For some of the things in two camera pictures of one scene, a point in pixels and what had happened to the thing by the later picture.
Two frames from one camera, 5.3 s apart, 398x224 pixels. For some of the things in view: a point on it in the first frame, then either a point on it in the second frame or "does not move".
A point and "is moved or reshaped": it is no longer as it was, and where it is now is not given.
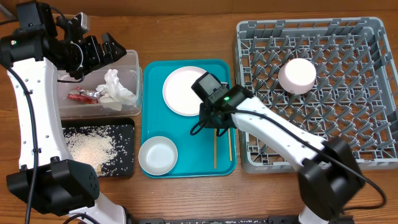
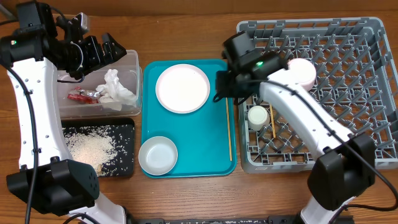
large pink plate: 178,94 is moved or reshaped
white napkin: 113,95 does not move
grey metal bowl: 158,155 does not move
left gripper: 92,44 does not move
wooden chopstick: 231,158 does not move
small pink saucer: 297,76 does not move
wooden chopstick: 215,149 is moved or reshaped
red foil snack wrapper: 80,95 does not move
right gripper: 209,118 to 222,83
